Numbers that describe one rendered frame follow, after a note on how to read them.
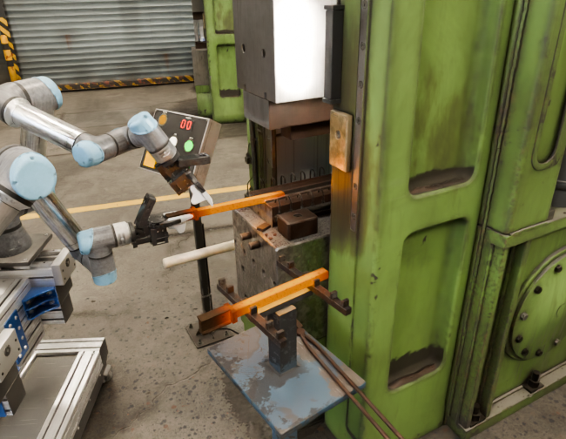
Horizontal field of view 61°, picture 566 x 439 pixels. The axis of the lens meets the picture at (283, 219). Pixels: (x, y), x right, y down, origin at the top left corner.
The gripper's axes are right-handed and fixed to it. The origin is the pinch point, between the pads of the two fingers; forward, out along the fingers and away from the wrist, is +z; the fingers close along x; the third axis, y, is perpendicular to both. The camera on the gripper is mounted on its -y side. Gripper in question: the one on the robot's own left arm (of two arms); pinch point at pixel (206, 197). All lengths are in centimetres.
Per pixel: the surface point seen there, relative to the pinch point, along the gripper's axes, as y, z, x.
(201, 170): -7.4, 10.1, -39.3
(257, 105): -31.7, -14.6, -0.9
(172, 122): -12, -6, -60
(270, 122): -30.3, -11.2, 7.6
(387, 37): -56, -28, 45
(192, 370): 55, 90, -35
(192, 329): 46, 93, -63
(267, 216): -12.8, 19.3, 4.1
